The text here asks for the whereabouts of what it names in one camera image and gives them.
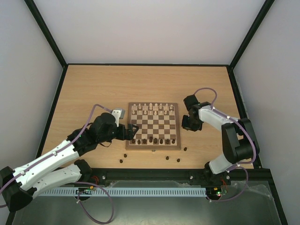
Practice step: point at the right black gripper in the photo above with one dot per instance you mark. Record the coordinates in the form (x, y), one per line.
(189, 123)

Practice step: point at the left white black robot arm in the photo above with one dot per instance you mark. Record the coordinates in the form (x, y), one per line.
(61, 165)

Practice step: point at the white slotted cable duct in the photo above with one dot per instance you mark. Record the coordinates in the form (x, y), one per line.
(128, 192)

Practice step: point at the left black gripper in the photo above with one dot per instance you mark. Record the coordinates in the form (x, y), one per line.
(130, 135)

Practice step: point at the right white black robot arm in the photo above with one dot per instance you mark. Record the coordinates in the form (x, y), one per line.
(239, 141)

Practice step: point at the wooden chess board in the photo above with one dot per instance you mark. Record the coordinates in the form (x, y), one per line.
(163, 124)

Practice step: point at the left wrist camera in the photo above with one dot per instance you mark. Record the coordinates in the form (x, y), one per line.
(118, 114)

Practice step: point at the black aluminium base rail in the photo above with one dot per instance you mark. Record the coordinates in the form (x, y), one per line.
(150, 174)

